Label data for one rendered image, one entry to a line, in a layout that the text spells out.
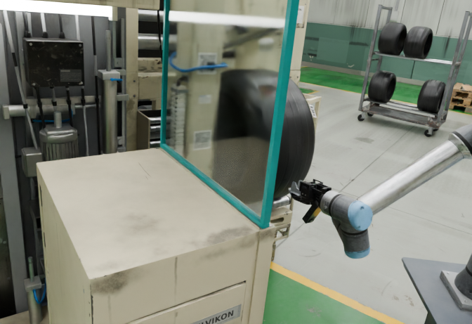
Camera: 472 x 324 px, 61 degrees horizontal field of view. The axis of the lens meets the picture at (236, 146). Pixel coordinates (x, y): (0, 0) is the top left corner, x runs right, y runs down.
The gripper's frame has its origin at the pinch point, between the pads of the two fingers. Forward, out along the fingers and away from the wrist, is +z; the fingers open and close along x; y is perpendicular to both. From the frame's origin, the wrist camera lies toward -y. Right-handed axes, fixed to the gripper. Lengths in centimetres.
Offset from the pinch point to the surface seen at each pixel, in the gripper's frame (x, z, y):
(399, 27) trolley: -482, 299, 94
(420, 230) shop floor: -212, 65, -96
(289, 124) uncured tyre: 4.8, -2.5, 28.5
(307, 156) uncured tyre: -4.2, -4.0, 15.0
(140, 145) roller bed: 39, 66, 10
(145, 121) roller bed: 39, 59, 22
